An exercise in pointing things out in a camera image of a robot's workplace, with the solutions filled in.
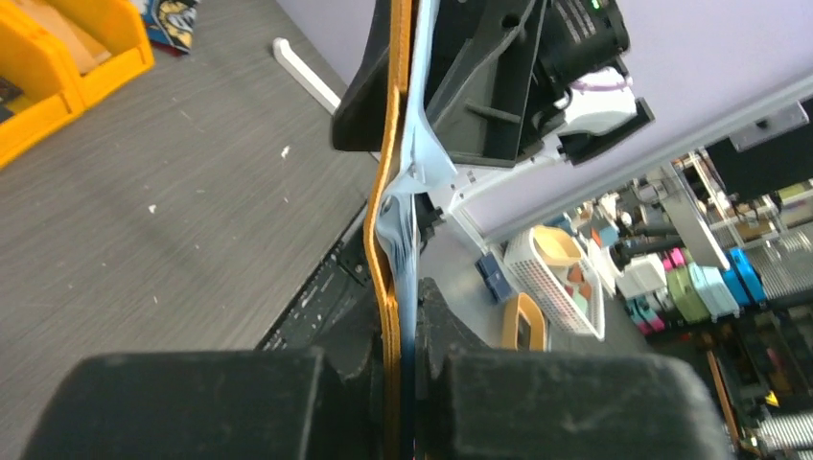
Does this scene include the middle yellow bin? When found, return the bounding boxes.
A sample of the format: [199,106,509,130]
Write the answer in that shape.
[1,1,85,166]

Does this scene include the right yellow bin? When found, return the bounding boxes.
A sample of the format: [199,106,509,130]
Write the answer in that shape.
[12,0,155,109]

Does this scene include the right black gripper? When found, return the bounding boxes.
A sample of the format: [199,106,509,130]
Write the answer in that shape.
[331,0,629,169]

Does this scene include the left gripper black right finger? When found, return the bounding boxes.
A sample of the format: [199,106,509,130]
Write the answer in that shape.
[416,278,732,459]

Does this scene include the white perforated basket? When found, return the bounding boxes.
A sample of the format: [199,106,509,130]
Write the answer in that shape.
[503,225,605,341]

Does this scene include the yellow card holder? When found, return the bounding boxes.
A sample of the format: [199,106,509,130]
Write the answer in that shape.
[362,0,458,460]

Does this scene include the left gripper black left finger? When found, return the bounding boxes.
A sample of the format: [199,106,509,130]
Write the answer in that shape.
[22,295,378,459]

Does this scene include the colourful comic print shorts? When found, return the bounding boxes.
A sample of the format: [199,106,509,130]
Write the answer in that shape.
[130,0,199,55]

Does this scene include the pastel toy suitcases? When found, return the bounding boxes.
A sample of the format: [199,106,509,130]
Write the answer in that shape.
[624,247,768,335]

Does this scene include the tan oval wooden tray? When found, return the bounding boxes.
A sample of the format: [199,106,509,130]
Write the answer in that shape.
[500,293,547,351]

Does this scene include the yellow bin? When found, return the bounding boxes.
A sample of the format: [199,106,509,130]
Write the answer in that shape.
[12,0,155,109]
[1,1,85,166]

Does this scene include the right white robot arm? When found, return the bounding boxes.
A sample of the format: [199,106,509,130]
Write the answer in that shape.
[331,1,654,219]

